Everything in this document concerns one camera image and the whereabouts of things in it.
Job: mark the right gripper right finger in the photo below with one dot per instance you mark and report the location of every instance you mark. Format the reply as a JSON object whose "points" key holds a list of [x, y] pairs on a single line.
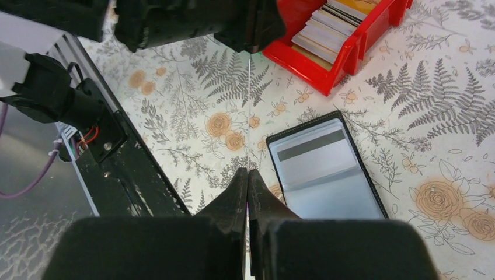
{"points": [[284, 246]]}

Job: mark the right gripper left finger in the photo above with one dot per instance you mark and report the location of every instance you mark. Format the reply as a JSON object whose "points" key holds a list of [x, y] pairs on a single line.
{"points": [[208, 245]]}

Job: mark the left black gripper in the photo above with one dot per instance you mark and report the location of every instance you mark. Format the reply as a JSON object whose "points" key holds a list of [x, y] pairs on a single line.
{"points": [[241, 25]]}

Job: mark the black leather card holder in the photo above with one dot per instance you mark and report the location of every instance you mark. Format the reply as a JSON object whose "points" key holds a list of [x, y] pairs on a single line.
{"points": [[321, 173]]}

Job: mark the red plastic bin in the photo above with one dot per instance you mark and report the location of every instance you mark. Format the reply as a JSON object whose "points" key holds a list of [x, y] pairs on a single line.
{"points": [[319, 74]]}

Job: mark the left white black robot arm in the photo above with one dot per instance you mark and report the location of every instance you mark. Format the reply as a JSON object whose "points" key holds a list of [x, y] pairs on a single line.
{"points": [[43, 91]]}

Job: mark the clear card stack in bin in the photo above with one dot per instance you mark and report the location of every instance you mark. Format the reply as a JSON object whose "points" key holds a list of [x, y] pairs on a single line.
{"points": [[330, 26]]}

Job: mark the floral table mat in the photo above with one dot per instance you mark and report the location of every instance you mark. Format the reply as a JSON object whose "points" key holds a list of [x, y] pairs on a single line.
{"points": [[420, 110]]}

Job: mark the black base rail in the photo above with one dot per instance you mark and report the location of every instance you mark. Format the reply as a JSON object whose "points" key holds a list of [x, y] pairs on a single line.
{"points": [[129, 182]]}

